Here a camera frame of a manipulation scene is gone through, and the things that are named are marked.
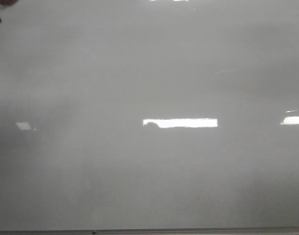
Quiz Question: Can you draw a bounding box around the white glossy whiteboard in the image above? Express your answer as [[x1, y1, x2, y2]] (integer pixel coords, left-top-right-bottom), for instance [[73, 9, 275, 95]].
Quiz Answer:
[[0, 0, 299, 231]]

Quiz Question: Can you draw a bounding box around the grey aluminium whiteboard frame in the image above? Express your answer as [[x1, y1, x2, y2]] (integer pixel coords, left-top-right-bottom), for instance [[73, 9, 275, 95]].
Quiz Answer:
[[0, 226, 299, 235]]

